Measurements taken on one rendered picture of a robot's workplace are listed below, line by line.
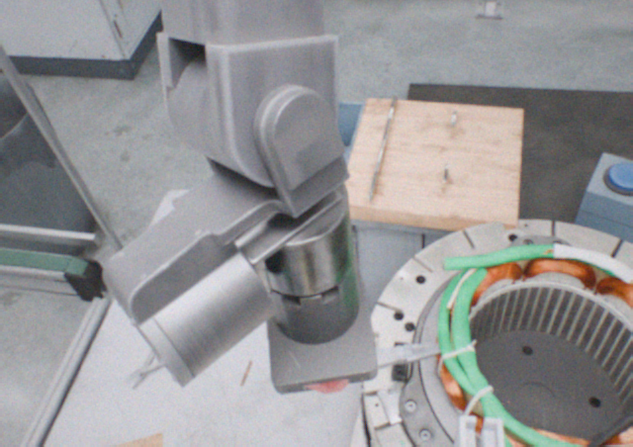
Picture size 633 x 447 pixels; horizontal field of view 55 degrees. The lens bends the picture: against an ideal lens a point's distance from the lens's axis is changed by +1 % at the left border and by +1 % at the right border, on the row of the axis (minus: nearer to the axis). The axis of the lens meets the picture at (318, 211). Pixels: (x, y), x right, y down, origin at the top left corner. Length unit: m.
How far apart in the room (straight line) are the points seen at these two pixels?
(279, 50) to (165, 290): 0.12
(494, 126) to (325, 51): 0.53
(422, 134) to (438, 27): 2.11
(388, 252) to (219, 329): 0.50
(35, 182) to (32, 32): 1.10
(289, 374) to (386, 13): 2.66
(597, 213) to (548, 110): 1.67
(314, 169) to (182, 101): 0.07
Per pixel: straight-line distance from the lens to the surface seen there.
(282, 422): 0.88
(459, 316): 0.51
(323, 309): 0.35
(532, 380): 0.64
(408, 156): 0.74
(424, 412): 0.53
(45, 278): 1.20
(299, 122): 0.25
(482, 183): 0.72
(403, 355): 0.47
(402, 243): 0.75
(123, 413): 0.95
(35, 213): 2.04
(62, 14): 2.79
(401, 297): 0.58
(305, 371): 0.37
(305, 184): 0.27
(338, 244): 0.31
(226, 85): 0.25
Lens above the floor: 1.59
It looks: 50 degrees down
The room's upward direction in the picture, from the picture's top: 10 degrees counter-clockwise
